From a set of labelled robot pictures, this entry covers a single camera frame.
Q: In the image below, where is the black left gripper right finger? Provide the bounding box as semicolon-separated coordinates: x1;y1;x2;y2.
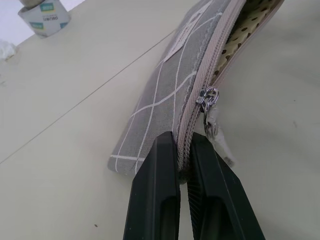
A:
186;132;267;240

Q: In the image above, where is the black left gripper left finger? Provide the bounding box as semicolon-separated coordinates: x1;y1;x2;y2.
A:
122;130;181;240

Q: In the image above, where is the grey grid fabric zip pouch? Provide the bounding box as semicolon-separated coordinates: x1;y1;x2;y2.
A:
107;0;285;185

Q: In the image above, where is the crumpled clear plastic wrap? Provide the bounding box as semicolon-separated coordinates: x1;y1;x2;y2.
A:
0;39;20;63

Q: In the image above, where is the white labelled bottle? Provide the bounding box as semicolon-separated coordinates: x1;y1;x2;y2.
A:
17;0;71;40

